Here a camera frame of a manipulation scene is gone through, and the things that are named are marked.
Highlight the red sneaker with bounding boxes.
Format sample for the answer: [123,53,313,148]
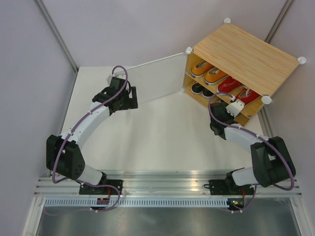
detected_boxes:
[217,76,243,93]
[236,88,260,106]

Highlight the black sneaker white laces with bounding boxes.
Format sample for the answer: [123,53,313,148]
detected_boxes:
[202,88,214,98]

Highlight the grey sneaker orange sole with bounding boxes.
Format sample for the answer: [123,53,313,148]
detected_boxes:
[234,113,248,120]

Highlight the white slotted cable duct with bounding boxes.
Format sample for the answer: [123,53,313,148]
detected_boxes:
[45,197,229,208]

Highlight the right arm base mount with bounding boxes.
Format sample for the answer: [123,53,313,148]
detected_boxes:
[202,178,254,196]

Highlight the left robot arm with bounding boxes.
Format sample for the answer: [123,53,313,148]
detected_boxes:
[46,77,138,195]

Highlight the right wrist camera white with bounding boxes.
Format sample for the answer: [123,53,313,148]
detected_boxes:
[226,98,245,117]

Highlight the wooden shoe cabinet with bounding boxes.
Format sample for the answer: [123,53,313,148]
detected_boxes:
[184,18,306,125]

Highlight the white cabinet door panel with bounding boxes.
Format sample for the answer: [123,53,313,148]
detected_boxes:
[105,52,188,104]

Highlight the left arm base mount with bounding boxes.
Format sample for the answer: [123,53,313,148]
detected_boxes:
[79,179,123,196]

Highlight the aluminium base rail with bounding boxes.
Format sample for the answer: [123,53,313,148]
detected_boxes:
[34,169,303,197]

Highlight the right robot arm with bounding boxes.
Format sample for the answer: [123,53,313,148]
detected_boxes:
[208,103,296,194]

